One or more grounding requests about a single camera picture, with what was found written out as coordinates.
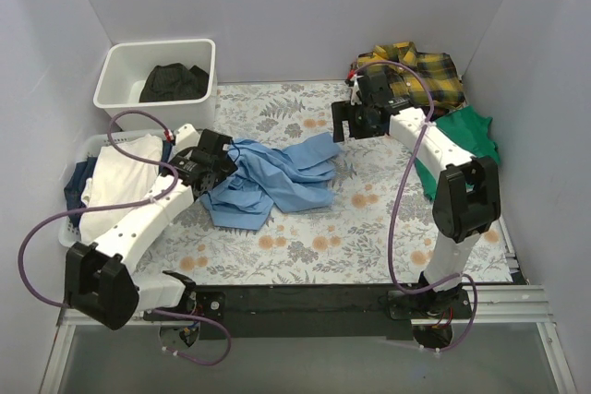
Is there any light blue long sleeve shirt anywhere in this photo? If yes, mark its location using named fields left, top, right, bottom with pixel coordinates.
left=200, top=133, right=341, bottom=232

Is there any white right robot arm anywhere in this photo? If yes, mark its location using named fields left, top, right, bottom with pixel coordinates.
left=332, top=61, right=501, bottom=318

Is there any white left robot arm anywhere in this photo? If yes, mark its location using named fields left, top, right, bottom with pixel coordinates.
left=65, top=129, right=237, bottom=330

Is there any yellow plaid flannel shirt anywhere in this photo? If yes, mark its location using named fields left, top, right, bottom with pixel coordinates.
left=356, top=41, right=464, bottom=107

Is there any cream white garment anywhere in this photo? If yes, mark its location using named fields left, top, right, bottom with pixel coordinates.
left=78, top=135, right=163, bottom=244

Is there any dark striped garment in bin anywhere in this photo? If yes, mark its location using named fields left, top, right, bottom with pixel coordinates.
left=139, top=63, right=210, bottom=103

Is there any white plastic bin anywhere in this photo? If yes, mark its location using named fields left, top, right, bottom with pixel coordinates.
left=93, top=38, right=218, bottom=129

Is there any green t-shirt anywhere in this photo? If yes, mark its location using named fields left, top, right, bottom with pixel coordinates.
left=414, top=104, right=502, bottom=201

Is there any dark blue denim garment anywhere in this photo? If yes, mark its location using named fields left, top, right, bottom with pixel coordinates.
left=64, top=157, right=97, bottom=211

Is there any floral patterned table mat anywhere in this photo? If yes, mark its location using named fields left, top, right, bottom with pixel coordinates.
left=83, top=80, right=514, bottom=286

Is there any white perforated laundry basket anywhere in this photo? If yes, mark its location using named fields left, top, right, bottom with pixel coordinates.
left=58, top=129, right=173, bottom=247

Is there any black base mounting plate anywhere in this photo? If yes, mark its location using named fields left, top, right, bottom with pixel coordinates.
left=142, top=283, right=476, bottom=342

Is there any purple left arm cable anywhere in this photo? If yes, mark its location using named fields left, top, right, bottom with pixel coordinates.
left=17, top=109, right=232, bottom=366

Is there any aluminium frame rail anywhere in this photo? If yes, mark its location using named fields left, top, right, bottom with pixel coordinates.
left=57, top=285, right=555, bottom=327

